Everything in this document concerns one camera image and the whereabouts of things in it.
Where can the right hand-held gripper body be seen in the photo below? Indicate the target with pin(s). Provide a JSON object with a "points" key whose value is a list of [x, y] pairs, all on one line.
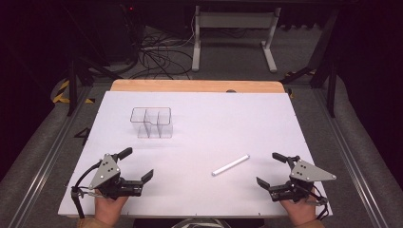
{"points": [[305, 173]]}

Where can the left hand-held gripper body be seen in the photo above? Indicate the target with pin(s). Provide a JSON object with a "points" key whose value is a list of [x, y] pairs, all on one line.
{"points": [[106, 172]]}

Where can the white tube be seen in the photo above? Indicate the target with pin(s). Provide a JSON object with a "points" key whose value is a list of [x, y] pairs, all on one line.
{"points": [[230, 165]]}

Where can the clear plastic divided organizer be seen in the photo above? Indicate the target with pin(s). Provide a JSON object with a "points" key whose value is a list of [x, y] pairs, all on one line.
{"points": [[152, 122]]}

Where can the person's left hand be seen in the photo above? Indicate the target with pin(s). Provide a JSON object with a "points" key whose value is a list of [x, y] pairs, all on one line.
{"points": [[109, 209]]}

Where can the person's right hand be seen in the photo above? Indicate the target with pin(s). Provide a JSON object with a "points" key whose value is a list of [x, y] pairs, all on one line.
{"points": [[299, 210]]}

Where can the white board mat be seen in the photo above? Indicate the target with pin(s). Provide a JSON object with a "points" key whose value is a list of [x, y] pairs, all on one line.
{"points": [[202, 142]]}

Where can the dark round object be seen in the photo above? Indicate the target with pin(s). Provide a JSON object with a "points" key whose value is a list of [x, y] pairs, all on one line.
{"points": [[202, 223]]}

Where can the black metal stand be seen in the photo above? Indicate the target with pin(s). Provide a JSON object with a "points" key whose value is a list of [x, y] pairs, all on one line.
{"points": [[73, 85], [331, 82]]}

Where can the yellow black hazard tape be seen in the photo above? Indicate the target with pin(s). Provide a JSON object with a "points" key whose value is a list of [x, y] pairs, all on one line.
{"points": [[61, 93]]}

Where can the wooden table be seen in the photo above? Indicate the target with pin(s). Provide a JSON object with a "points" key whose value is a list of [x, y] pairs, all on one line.
{"points": [[196, 85]]}

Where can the black computer box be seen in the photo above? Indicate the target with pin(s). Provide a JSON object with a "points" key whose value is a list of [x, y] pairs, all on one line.
{"points": [[122, 31]]}

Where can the aluminium floor rail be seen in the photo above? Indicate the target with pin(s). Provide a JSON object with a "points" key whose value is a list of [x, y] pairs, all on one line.
{"points": [[50, 158], [351, 158]]}

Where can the white metal desk frame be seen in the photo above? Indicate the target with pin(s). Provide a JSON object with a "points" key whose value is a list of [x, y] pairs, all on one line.
{"points": [[234, 20]]}

